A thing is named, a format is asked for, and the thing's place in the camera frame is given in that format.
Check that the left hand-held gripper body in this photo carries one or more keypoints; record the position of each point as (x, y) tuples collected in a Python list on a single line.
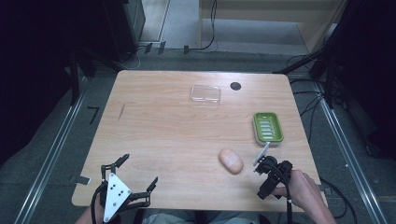
[(115, 193)]

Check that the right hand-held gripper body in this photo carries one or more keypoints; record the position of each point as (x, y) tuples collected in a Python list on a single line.
[(275, 177)]

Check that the pink soap bar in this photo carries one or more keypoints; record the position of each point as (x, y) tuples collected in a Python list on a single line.
[(231, 161)]

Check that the green soap dish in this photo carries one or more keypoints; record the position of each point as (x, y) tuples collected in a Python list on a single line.
[(267, 128)]

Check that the person's right hand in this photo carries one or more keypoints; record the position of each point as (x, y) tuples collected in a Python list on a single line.
[(300, 189)]

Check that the person's left hand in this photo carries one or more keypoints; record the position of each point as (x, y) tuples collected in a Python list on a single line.
[(90, 216)]

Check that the grey tape strip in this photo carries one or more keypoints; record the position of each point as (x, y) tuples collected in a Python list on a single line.
[(81, 179)]

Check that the black tape floor mark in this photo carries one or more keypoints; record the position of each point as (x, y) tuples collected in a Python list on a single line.
[(94, 112)]

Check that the clear plastic lid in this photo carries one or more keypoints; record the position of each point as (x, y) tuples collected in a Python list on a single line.
[(205, 94)]

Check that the black metal stand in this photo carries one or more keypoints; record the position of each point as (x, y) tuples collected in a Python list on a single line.
[(81, 68), (320, 59)]

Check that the black cabinet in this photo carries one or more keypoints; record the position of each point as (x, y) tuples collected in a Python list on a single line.
[(124, 28)]

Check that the light wooden shelf unit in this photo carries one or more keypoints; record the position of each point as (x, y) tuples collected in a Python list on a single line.
[(271, 18)]

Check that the aluminium floor rail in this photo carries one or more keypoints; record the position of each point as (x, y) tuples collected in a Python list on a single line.
[(51, 152), (348, 149)]

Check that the black floor bracket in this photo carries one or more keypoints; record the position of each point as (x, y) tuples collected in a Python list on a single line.
[(161, 47), (148, 48), (186, 49)]

